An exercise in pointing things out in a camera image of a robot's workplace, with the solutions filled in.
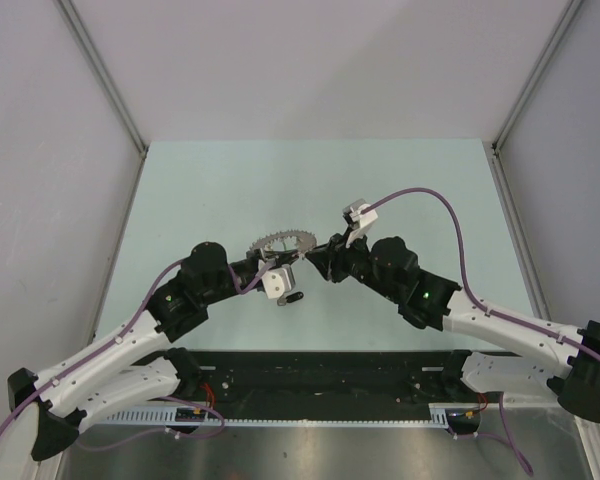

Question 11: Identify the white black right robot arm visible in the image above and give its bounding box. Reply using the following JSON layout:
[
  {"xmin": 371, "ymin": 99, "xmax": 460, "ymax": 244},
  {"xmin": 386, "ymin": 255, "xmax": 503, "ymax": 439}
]
[{"xmin": 306, "ymin": 235, "xmax": 600, "ymax": 424}]

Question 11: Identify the aluminium frame rail right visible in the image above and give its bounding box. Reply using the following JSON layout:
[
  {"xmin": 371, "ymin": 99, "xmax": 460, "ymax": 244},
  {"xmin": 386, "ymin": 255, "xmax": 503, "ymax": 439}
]
[{"xmin": 492, "ymin": 0, "xmax": 589, "ymax": 151}]

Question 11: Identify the aluminium frame rail left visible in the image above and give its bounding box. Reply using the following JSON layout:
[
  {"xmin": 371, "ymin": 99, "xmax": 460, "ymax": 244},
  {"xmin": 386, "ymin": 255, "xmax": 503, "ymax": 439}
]
[{"xmin": 54, "ymin": 0, "xmax": 149, "ymax": 156}]

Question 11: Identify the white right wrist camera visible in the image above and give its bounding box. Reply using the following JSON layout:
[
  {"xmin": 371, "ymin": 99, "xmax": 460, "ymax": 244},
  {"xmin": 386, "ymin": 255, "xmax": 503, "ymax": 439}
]
[{"xmin": 343, "ymin": 199, "xmax": 378, "ymax": 248}]

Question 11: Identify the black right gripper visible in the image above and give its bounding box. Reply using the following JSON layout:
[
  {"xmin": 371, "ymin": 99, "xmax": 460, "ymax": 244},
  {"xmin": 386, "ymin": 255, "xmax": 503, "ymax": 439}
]
[{"xmin": 305, "ymin": 226, "xmax": 400, "ymax": 303}]

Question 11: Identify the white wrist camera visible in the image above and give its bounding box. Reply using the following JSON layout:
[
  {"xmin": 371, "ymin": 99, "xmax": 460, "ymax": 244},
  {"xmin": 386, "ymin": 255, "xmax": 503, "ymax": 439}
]
[
  {"xmin": 261, "ymin": 265, "xmax": 296, "ymax": 300},
  {"xmin": 343, "ymin": 199, "xmax": 378, "ymax": 248}
]

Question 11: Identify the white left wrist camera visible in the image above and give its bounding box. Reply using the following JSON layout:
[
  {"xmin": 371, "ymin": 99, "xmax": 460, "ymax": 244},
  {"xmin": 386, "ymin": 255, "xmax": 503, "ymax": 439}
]
[{"xmin": 261, "ymin": 265, "xmax": 296, "ymax": 300}]

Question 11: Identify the white slotted cable duct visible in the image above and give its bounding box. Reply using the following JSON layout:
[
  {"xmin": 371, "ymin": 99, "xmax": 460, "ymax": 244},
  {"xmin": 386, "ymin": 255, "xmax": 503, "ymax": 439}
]
[{"xmin": 97, "ymin": 404, "xmax": 480, "ymax": 428}]

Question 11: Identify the aluminium frame rail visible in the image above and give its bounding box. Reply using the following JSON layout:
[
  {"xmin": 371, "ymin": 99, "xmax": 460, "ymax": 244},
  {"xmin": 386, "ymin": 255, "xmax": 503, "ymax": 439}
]
[
  {"xmin": 54, "ymin": 0, "xmax": 149, "ymax": 156},
  {"xmin": 492, "ymin": 0, "xmax": 589, "ymax": 151}
]

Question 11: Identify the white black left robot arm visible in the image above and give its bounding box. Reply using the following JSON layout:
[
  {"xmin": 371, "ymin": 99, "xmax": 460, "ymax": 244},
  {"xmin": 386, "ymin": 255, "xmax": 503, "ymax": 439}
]
[{"xmin": 1, "ymin": 232, "xmax": 315, "ymax": 462}]

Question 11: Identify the large metal key organizer ring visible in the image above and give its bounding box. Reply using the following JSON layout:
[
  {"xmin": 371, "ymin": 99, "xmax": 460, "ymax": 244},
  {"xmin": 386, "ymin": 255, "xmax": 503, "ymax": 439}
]
[{"xmin": 250, "ymin": 226, "xmax": 317, "ymax": 264}]

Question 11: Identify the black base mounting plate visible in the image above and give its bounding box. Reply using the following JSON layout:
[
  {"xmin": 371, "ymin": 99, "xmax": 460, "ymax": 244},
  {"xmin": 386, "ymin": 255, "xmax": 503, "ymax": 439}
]
[{"xmin": 192, "ymin": 350, "xmax": 500, "ymax": 414}]

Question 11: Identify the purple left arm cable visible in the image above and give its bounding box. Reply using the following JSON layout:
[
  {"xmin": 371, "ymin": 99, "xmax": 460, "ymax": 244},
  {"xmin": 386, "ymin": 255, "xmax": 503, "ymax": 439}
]
[{"xmin": 0, "ymin": 264, "xmax": 269, "ymax": 466}]

